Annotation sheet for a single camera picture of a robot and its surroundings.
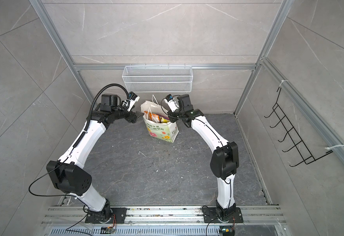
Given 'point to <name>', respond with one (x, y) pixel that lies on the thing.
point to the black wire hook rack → (306, 156)
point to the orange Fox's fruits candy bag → (152, 117)
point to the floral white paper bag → (166, 131)
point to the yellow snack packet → (163, 120)
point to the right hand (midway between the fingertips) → (170, 111)
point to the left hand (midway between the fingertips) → (138, 107)
